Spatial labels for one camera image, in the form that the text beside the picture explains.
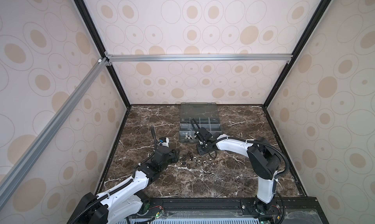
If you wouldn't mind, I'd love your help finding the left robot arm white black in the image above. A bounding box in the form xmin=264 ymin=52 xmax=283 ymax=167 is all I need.
xmin=67 ymin=126 xmax=179 ymax=224

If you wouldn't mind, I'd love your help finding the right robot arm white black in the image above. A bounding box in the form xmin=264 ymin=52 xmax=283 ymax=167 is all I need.
xmin=190 ymin=119 xmax=290 ymax=215

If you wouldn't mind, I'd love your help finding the clear plastic organizer box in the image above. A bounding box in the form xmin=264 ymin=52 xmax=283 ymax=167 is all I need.
xmin=179 ymin=103 xmax=223 ymax=143

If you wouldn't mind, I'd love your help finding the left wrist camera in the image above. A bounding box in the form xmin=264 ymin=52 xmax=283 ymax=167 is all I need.
xmin=159 ymin=137 xmax=170 ymax=147

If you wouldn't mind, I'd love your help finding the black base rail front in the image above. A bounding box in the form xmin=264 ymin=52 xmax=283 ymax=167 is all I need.
xmin=77 ymin=196 xmax=329 ymax=224

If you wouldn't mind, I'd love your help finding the horizontal aluminium rail back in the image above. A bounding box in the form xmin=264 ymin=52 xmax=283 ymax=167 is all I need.
xmin=100 ymin=53 xmax=293 ymax=63

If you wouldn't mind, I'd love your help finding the diagonal aluminium rail left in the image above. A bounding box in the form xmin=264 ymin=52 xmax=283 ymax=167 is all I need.
xmin=1 ymin=57 xmax=108 ymax=209

